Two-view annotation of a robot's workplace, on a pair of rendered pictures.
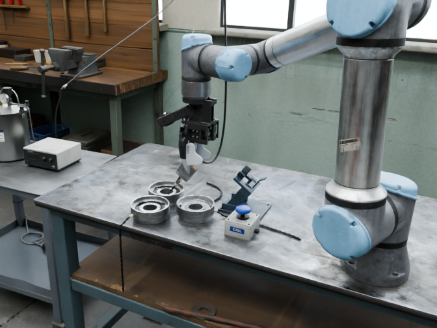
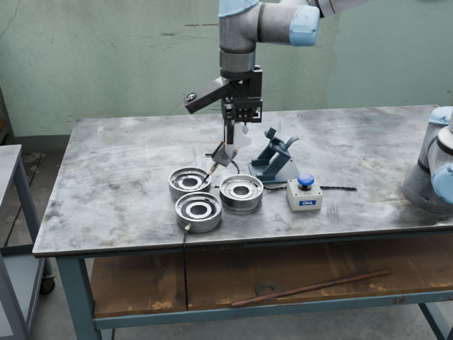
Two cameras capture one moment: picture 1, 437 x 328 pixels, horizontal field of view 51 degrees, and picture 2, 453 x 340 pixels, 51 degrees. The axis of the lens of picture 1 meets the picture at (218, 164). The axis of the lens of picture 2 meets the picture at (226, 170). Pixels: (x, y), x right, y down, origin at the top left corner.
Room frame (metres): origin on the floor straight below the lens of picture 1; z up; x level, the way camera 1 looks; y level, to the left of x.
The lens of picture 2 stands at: (0.38, 0.57, 1.51)
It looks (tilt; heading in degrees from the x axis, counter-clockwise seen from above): 34 degrees down; 329
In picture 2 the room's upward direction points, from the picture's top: 1 degrees clockwise
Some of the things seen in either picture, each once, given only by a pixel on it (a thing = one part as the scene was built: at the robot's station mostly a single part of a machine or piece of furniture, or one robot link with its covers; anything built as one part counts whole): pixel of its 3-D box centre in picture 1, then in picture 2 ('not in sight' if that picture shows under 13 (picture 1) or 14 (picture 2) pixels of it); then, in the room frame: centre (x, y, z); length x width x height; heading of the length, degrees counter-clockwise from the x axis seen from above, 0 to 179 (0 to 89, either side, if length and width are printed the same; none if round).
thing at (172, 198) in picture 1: (166, 194); (190, 185); (1.23, 0.15, 0.82); 0.10 x 0.10 x 0.04
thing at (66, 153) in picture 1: (25, 125); not in sight; (1.83, 0.80, 0.83); 0.41 x 0.19 x 0.30; 69
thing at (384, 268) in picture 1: (377, 248); (439, 178); (0.92, -0.37, 0.85); 0.15 x 0.15 x 0.10
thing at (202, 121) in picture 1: (198, 119); (240, 94); (1.16, 0.06, 1.07); 0.09 x 0.08 x 0.12; 66
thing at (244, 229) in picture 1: (244, 224); (306, 193); (1.06, -0.07, 0.82); 0.08 x 0.07 x 0.05; 65
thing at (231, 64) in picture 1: (230, 62); (290, 22); (1.11, -0.02, 1.23); 0.11 x 0.11 x 0.08; 45
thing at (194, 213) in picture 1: (195, 209); (240, 193); (1.14, 0.06, 0.82); 0.10 x 0.10 x 0.04
